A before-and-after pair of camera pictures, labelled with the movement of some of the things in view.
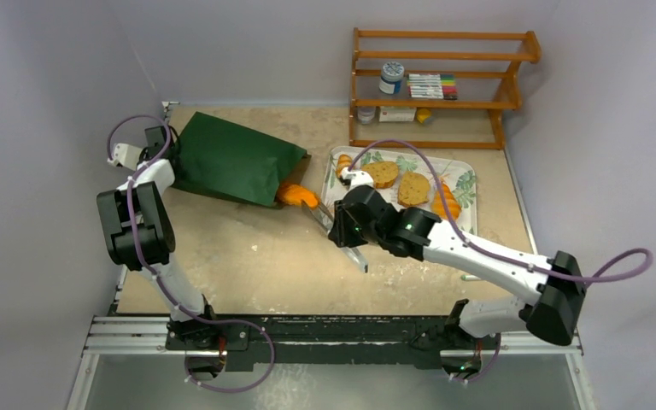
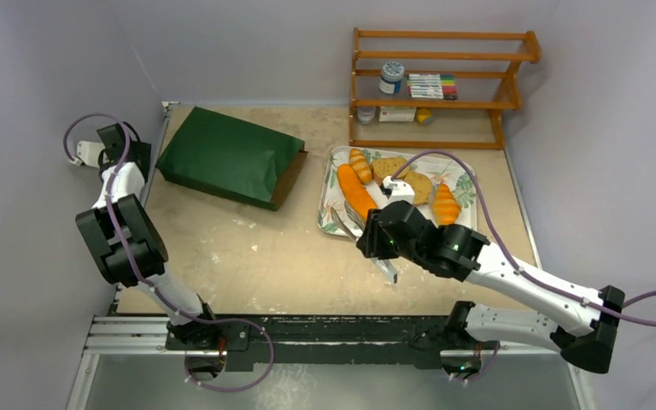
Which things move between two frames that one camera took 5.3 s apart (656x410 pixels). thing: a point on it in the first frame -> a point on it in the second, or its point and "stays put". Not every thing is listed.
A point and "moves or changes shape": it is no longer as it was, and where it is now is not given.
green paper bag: (219, 160) stays put
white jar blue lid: (392, 75) stays put
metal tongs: (326, 221) -> (386, 266)
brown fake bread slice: (384, 173) moves or changes shape
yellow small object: (422, 114) stays put
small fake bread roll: (344, 161) -> (361, 166)
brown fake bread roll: (413, 189) stays put
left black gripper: (143, 155) -> (142, 150)
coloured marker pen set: (438, 86) stays put
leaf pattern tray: (442, 180) stays put
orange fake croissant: (437, 206) stays put
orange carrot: (293, 195) moves or changes shape
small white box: (396, 114) stays put
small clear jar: (366, 114) stays put
